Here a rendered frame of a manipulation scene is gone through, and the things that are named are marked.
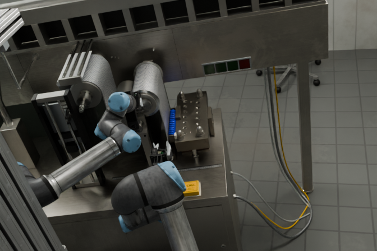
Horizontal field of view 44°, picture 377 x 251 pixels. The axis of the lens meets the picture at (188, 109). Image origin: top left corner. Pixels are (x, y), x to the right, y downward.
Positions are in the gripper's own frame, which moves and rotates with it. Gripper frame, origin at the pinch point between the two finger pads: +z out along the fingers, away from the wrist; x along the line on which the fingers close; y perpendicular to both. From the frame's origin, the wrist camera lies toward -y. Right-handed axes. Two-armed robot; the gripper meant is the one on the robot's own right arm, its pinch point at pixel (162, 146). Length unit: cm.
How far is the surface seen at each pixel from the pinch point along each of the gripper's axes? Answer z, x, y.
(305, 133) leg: 61, -73, -56
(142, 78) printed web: 24.1, 6.3, 22.2
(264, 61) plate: 45, -52, 8
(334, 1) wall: 240, -132, -59
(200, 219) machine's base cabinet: -14.1, -11.1, -35.6
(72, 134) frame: 0.0, 38.1, 13.8
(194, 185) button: -10.5, -11.5, -16.6
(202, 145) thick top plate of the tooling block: 8.7, -16.3, -10.3
